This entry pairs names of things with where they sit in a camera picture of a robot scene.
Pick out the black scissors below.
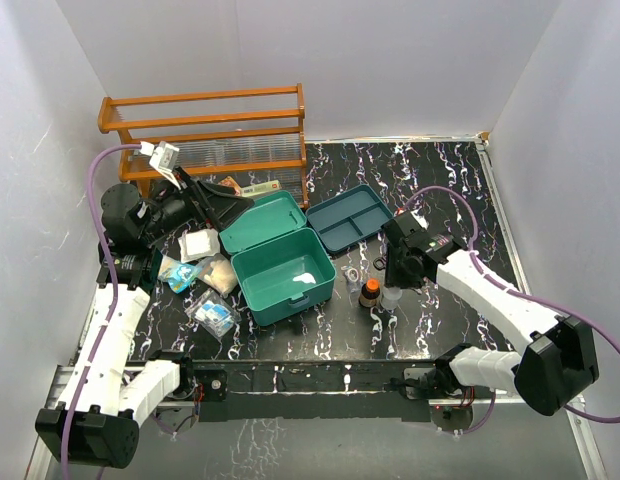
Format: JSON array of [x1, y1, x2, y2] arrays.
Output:
[[373, 255, 387, 271]]

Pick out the blue-white swab bag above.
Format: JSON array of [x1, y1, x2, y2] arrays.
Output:
[[158, 256, 201, 293]]

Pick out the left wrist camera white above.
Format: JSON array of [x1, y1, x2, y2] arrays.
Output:
[[140, 141, 181, 190]]

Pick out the blue-grey divided tray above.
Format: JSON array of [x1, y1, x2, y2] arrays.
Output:
[[306, 184, 393, 254]]

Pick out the white-green medicine box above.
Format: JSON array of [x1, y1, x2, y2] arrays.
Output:
[[240, 180, 281, 198]]

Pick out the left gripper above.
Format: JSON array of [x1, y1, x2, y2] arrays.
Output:
[[140, 165, 254, 245]]

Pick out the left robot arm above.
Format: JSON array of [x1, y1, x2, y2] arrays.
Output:
[[35, 181, 254, 469]]

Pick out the bag of cotton balls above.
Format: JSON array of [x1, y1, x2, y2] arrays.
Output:
[[197, 253, 238, 297]]

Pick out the white gauze pad packet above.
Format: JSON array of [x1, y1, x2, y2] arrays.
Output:
[[178, 229, 220, 263]]

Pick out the brown bottle orange cap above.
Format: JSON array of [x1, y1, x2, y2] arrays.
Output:
[[359, 278, 381, 308]]

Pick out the wooden orange shelf rack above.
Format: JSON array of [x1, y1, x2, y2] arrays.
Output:
[[97, 83, 309, 209]]

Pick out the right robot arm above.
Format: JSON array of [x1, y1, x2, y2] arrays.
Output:
[[382, 212, 599, 416]]

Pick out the teal medicine kit box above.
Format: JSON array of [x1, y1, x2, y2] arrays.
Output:
[[219, 190, 336, 327]]

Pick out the orange medicine box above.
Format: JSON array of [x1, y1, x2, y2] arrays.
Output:
[[218, 176, 242, 196]]

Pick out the white bottle green label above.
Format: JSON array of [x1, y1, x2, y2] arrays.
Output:
[[380, 286, 403, 311]]

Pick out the bag of blue-white packets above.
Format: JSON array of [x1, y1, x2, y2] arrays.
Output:
[[185, 289, 241, 341]]

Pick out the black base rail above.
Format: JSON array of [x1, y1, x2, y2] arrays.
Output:
[[189, 359, 496, 424]]

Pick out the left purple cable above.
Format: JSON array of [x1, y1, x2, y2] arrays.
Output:
[[59, 143, 144, 480]]

